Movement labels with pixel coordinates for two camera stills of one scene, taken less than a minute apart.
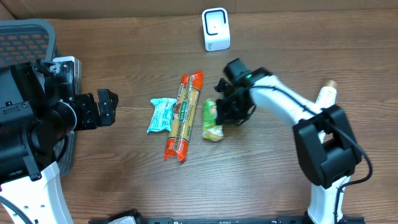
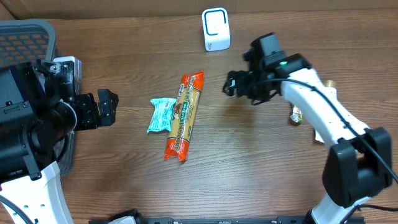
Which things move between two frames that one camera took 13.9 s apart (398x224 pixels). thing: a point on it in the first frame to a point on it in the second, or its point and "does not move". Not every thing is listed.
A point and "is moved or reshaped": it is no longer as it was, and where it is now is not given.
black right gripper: (225, 119) to (243, 78)
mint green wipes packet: (162, 114) does not move
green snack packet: (211, 130) is moved or reshaped
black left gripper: (108, 108) does not move
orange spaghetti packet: (185, 104) does not move
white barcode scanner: (216, 30) does not move
